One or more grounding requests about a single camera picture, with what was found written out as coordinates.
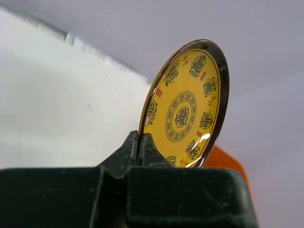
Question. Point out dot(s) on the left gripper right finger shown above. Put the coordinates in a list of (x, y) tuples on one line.
[(149, 155)]

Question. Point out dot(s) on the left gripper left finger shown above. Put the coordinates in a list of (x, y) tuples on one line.
[(116, 166)]

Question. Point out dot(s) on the yellow patterned small plate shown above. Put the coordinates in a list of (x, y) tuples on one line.
[(186, 105)]

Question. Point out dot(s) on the orange plastic bin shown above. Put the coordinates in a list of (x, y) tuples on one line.
[(218, 158)]

